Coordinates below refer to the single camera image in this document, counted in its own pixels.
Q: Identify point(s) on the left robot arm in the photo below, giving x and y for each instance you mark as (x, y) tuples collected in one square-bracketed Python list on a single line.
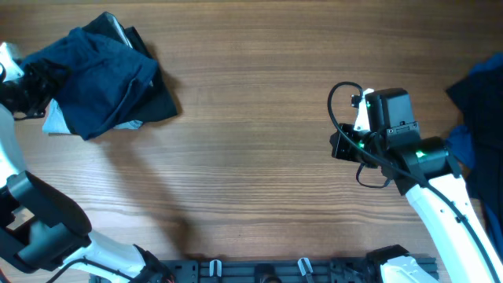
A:
[(41, 228)]

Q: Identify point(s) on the dark blue shorts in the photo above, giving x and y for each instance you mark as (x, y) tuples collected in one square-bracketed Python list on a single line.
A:
[(107, 80)]

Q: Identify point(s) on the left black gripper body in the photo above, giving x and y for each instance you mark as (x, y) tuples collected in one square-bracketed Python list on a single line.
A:
[(34, 90)]

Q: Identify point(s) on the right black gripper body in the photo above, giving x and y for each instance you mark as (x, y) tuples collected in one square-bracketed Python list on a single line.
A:
[(353, 145)]

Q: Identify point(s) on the black garment in pile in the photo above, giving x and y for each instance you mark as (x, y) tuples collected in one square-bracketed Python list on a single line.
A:
[(479, 98)]

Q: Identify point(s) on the folded black garment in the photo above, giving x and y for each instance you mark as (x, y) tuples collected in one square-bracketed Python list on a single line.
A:
[(156, 104)]

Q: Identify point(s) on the blue garment pile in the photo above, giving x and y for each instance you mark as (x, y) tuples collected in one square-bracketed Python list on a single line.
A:
[(460, 143)]

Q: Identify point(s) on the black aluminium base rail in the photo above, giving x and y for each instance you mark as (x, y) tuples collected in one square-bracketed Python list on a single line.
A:
[(336, 270)]

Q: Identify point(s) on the right white rail clip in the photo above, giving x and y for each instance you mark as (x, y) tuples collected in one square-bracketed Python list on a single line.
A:
[(305, 267)]

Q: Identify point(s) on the left white rail clip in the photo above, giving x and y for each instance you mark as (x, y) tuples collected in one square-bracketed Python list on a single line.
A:
[(215, 268)]

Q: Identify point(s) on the folded light grey garment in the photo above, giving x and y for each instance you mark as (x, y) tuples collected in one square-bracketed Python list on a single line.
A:
[(55, 122)]

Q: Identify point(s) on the white rail clip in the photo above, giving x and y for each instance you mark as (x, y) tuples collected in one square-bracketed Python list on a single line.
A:
[(215, 268), (305, 267)]

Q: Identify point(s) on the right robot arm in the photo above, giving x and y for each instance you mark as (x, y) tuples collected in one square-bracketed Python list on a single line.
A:
[(385, 134)]

